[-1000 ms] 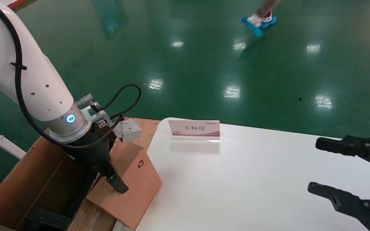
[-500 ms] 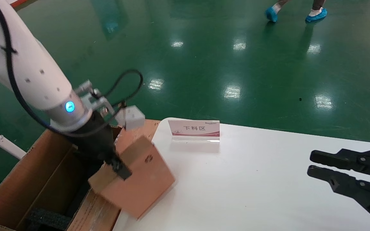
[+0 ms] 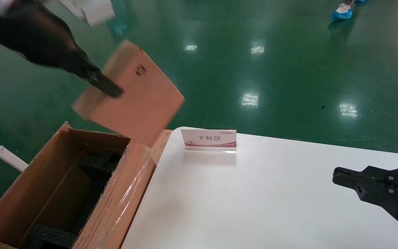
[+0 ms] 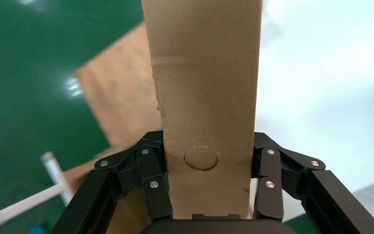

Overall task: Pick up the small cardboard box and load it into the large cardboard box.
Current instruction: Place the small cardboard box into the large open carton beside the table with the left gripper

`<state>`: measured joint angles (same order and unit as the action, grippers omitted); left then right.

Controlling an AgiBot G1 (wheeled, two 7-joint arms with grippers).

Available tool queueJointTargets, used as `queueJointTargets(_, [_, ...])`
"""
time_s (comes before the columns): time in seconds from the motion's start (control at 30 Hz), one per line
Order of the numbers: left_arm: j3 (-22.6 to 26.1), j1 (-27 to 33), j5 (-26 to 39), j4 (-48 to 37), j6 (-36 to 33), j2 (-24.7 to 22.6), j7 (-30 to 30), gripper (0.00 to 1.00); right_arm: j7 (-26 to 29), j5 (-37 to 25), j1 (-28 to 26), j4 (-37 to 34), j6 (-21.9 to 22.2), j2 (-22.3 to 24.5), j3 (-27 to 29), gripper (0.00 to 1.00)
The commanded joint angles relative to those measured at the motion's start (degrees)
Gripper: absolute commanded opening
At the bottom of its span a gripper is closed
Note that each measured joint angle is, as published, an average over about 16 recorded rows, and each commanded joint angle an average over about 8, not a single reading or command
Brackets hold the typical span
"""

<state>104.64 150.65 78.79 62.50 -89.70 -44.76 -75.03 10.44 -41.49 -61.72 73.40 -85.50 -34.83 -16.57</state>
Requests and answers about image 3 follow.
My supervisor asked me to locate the small cardboard box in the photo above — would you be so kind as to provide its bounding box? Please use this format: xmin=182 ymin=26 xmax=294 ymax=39
xmin=72 ymin=39 xmax=186 ymax=147

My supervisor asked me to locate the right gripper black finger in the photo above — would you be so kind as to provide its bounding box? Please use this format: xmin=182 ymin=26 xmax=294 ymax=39
xmin=332 ymin=164 xmax=398 ymax=240

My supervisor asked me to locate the white acrylic table sign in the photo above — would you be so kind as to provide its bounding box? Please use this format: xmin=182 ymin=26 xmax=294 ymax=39
xmin=180 ymin=129 xmax=237 ymax=154

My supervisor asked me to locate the white pipe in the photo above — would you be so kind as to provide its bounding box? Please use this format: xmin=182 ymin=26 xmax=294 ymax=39
xmin=0 ymin=131 xmax=29 ymax=172

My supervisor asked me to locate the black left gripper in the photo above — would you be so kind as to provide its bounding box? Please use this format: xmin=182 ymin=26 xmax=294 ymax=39
xmin=0 ymin=0 xmax=124 ymax=98

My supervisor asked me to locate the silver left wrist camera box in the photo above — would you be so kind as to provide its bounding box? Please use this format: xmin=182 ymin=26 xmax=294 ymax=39
xmin=59 ymin=0 xmax=116 ymax=27

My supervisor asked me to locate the large open cardboard box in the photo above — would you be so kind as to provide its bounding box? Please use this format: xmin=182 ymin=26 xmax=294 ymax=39
xmin=0 ymin=121 xmax=173 ymax=249

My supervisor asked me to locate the black foam insert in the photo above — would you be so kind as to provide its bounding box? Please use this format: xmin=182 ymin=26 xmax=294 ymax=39
xmin=78 ymin=151 xmax=123 ymax=182
xmin=29 ymin=224 xmax=77 ymax=249

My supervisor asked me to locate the blue shoe cover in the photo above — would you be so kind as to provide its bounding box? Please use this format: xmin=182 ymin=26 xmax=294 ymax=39
xmin=331 ymin=3 xmax=353 ymax=23

